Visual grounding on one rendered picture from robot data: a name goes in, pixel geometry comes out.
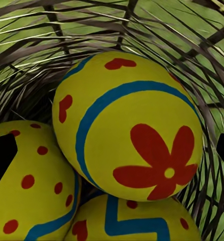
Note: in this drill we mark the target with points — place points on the wicker basket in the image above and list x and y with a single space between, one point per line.
23 85

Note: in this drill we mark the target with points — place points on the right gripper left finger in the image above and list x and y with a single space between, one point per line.
8 150

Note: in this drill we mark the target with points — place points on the easter egg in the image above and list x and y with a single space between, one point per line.
128 126
103 217
40 192

